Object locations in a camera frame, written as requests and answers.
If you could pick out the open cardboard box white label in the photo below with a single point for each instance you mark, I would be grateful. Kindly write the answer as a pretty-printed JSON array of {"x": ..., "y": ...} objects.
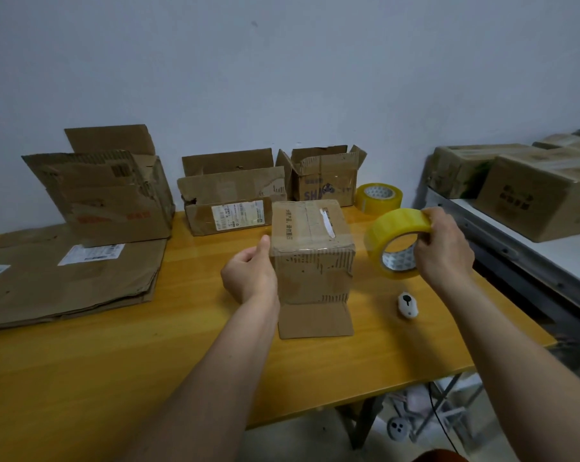
[{"x": 232, "y": 190}]

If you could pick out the person's right thumb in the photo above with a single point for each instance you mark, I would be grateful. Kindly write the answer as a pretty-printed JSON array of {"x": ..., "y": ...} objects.
[{"x": 433, "y": 215}]

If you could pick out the white round device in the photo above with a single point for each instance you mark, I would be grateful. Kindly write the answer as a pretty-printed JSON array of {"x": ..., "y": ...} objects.
[{"x": 398, "y": 428}]

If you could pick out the person's left thumb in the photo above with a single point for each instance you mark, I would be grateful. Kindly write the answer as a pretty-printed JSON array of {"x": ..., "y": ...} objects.
[{"x": 265, "y": 247}]

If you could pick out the white metal side table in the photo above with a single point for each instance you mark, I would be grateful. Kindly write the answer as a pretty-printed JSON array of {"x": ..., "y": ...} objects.
[{"x": 535, "y": 269}]

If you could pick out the small white box cutter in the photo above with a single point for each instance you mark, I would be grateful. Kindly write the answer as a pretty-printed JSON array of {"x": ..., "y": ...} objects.
[{"x": 408, "y": 305}]

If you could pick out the small taped cardboard box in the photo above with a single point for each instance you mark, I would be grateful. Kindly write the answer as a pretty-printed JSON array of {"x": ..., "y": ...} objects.
[{"x": 314, "y": 264}]

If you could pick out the person's right hand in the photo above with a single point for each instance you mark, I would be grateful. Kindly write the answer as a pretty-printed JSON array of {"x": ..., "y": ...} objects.
[{"x": 446, "y": 254}]

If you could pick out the closed plain cardboard box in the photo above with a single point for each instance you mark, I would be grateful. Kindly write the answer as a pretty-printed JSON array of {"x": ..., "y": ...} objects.
[{"x": 566, "y": 140}]

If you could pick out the stack of flattened cardboard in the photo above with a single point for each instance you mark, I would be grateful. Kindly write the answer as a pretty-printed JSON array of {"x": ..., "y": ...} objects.
[{"x": 54, "y": 283}]

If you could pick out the person's right forearm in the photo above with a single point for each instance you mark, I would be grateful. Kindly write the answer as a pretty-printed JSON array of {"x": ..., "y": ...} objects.
[{"x": 516, "y": 370}]

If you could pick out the person's orange garment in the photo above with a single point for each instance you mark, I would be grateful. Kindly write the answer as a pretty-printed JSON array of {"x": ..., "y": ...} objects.
[{"x": 439, "y": 456}]

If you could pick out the large open cardboard box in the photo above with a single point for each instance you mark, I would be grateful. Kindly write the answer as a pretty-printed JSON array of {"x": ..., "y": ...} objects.
[{"x": 107, "y": 202}]

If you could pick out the grey metal folding frame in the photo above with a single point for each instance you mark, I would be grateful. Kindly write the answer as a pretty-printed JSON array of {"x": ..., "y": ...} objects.
[{"x": 444, "y": 408}]

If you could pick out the open cardboard box blue print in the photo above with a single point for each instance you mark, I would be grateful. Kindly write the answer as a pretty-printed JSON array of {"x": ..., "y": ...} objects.
[{"x": 323, "y": 182}]

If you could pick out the black table leg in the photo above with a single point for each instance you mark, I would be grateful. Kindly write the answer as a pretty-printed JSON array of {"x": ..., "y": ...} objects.
[{"x": 362, "y": 423}]

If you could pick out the closed cardboard box black print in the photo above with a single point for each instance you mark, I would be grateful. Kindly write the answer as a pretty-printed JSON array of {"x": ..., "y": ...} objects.
[{"x": 540, "y": 202}]

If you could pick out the person's left hand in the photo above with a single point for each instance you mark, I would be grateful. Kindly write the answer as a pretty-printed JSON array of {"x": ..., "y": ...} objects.
[{"x": 249, "y": 279}]

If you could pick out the person's left forearm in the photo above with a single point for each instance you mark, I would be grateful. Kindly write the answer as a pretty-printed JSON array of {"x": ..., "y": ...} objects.
[{"x": 213, "y": 380}]

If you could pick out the yellow packing tape roll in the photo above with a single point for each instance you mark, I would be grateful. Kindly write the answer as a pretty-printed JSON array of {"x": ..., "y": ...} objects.
[
  {"x": 391, "y": 226},
  {"x": 367, "y": 202}
]

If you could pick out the closed cardboard box green print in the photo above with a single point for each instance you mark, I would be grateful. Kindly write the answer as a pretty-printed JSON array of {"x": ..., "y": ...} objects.
[{"x": 463, "y": 170}]

